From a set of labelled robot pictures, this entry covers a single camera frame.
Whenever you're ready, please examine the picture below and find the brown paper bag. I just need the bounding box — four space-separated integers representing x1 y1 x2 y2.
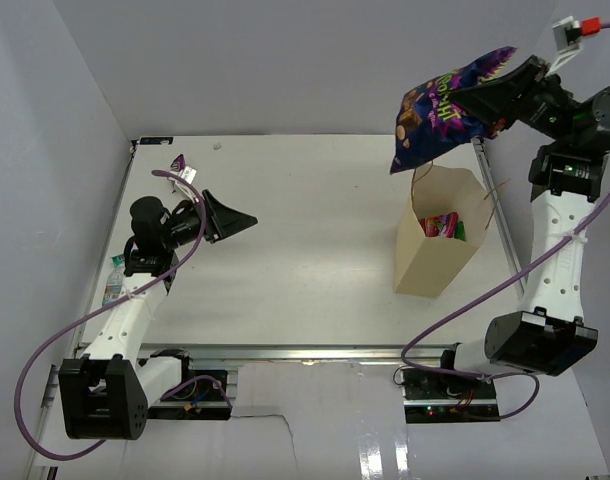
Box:
393 163 497 298

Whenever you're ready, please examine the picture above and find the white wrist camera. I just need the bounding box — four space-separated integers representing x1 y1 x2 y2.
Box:
547 16 602 76
171 166 197 196

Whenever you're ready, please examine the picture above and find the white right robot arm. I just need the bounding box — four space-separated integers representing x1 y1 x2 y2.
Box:
436 56 610 399

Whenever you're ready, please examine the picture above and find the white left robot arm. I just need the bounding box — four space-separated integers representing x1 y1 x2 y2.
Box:
58 191 258 440

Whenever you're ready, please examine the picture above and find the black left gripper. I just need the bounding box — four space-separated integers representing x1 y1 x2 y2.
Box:
160 190 256 250

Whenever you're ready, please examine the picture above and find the teal white snack packet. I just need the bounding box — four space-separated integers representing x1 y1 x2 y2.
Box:
102 254 125 305

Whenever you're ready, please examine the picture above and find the dark blue purple snack bag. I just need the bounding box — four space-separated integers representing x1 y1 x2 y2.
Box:
389 46 516 174

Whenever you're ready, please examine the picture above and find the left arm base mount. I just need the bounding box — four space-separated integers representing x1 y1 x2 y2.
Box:
148 379 230 421

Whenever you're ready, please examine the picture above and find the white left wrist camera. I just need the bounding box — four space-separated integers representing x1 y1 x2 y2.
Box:
171 166 197 196

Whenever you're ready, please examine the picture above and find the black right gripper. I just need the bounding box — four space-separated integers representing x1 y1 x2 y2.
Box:
448 55 579 146

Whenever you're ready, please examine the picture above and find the left black XDOF label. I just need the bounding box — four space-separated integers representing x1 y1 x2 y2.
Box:
138 136 174 146

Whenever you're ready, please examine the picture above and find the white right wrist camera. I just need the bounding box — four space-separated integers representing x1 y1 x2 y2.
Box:
547 16 602 76

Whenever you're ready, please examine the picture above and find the green Fox's candy bag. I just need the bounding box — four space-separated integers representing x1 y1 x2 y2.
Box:
454 221 466 241

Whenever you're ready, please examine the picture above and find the pink Fox's candy bag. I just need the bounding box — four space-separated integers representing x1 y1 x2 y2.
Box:
419 212 459 238

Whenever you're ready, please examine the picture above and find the small purple candy packet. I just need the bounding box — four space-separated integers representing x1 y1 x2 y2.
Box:
170 154 186 172

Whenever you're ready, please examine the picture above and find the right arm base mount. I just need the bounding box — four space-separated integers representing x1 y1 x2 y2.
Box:
392 367 500 425

